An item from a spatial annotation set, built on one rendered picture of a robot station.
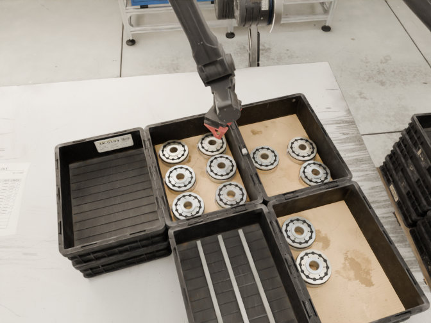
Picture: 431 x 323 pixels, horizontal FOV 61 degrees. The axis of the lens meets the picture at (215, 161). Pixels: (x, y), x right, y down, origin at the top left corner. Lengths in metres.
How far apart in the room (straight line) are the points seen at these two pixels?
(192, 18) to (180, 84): 0.97
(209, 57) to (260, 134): 0.59
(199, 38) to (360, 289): 0.81
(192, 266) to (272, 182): 0.39
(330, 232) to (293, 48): 2.17
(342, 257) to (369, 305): 0.14
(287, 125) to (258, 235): 0.47
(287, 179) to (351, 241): 0.28
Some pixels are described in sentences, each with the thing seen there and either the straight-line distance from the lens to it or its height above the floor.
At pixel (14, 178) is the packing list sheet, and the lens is 1.60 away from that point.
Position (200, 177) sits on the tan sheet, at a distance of 1.25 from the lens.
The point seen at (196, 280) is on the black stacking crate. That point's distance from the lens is 1.11.
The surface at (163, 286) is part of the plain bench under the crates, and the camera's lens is 1.25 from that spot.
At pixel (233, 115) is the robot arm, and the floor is 1.23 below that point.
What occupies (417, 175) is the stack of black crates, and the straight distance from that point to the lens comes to 1.99.
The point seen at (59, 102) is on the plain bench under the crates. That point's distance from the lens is 1.80.
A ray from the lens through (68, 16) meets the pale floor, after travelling 3.69.
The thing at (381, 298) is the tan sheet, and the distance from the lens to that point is 1.19.
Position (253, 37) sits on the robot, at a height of 0.74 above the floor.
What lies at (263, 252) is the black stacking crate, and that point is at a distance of 1.14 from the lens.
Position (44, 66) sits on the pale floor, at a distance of 3.21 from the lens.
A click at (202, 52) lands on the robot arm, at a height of 1.37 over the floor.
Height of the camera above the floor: 1.89
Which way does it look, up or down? 55 degrees down
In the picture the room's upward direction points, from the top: straight up
